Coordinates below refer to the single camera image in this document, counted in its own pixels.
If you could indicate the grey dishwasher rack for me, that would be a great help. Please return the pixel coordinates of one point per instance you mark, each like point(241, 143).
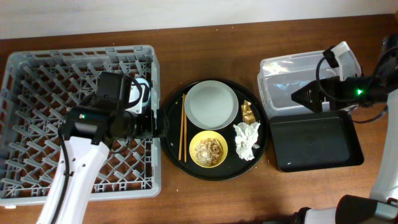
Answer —
point(38, 88)

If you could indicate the light blue plastic cup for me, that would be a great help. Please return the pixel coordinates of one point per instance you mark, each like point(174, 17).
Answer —
point(145, 99)

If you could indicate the gold foil wrapper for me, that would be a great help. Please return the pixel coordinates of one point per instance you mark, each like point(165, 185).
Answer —
point(247, 113)

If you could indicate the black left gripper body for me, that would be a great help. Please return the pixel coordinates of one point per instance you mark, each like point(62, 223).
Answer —
point(158, 123)

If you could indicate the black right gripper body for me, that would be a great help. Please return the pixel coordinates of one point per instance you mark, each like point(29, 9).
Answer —
point(325, 94)

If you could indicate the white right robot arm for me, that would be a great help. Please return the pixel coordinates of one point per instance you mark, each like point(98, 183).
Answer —
point(381, 204)

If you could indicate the round black tray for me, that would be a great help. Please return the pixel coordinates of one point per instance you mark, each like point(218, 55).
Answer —
point(232, 166)

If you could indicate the left wooden chopstick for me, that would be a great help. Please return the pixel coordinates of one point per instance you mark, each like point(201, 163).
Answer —
point(181, 129)

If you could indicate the right wooden chopstick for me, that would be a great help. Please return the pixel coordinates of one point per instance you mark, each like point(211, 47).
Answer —
point(184, 130)

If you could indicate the black rectangular tray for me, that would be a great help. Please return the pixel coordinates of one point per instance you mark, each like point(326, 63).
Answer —
point(315, 141)

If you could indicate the pale grey round plate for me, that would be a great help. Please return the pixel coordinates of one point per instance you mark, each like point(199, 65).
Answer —
point(211, 105)

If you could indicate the clear plastic bin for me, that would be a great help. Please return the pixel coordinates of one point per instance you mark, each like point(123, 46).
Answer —
point(279, 77)

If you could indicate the wooden chopstick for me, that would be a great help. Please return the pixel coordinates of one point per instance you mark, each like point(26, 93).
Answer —
point(181, 129)
point(184, 130)

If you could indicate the white napkin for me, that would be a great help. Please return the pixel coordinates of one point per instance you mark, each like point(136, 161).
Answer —
point(246, 138)

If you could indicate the yellow bowl with food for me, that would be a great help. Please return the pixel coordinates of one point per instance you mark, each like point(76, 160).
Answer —
point(208, 149)

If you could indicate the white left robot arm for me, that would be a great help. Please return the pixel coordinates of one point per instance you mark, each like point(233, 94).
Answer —
point(121, 108)

